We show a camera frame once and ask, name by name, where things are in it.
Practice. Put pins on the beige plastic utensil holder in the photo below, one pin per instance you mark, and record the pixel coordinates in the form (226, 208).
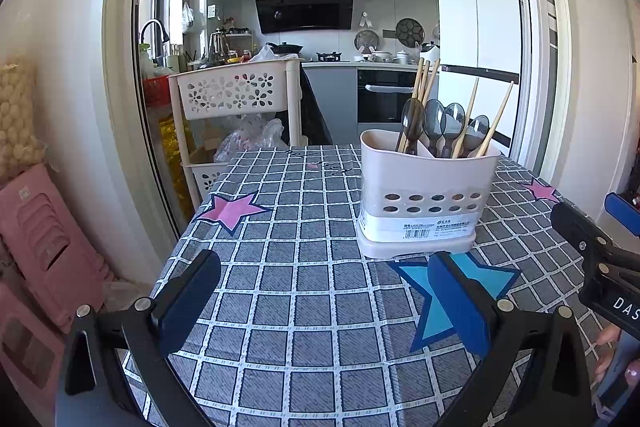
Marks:
(425, 222)

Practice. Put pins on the white refrigerator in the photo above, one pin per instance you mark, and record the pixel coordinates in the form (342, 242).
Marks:
(490, 32)

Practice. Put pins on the red basket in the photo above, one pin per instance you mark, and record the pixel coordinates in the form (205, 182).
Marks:
(156, 91)

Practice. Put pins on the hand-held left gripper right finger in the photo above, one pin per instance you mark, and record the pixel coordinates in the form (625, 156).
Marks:
(455, 302)

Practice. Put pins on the clear plastic bag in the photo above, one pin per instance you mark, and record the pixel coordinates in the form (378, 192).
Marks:
(261, 54)

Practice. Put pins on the black range hood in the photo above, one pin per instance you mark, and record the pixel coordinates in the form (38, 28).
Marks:
(305, 7)

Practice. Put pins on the grey kitchen counter cabinet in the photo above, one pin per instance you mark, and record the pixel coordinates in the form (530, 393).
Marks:
(330, 107)

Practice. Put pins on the grey checked star tablecloth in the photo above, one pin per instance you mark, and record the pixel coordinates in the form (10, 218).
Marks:
(300, 257)

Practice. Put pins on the black hanging cloth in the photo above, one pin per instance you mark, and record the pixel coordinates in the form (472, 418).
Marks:
(315, 112)

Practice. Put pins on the person's right hand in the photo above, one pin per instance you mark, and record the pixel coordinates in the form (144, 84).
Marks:
(607, 342)

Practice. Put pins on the black wok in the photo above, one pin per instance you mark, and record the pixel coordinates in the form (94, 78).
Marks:
(285, 48)

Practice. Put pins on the white pots on counter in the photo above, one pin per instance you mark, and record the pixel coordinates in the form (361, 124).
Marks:
(390, 57)

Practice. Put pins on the crumpled plastic bags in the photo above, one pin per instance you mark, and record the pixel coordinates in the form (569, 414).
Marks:
(250, 139)

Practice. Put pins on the hanging white plastic bag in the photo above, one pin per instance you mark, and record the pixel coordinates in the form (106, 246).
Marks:
(187, 16)

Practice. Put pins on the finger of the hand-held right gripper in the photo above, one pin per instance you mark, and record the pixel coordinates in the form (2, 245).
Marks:
(625, 214)
(575, 227)

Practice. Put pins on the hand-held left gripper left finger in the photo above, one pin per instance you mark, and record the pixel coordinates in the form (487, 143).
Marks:
(190, 302)

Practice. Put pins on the pink plastic stool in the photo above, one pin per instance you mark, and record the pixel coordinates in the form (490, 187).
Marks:
(50, 237)
(25, 352)

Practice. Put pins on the curved kitchen faucet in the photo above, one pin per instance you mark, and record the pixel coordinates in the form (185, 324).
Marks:
(150, 27)

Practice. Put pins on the gas stove burner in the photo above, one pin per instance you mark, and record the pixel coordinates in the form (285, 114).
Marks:
(329, 56)

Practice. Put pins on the dark round wall trivet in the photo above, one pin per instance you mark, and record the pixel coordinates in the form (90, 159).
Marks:
(409, 32)

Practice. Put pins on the bag of pale yellow balls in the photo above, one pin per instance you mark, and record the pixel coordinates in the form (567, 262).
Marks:
(17, 122)

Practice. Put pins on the black built-in oven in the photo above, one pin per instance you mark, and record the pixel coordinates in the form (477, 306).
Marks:
(380, 102)

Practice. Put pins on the beige plastic basket cart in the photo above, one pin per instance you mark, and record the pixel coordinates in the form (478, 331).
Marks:
(230, 92)

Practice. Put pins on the yellow packaging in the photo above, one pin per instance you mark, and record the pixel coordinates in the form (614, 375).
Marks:
(175, 157)

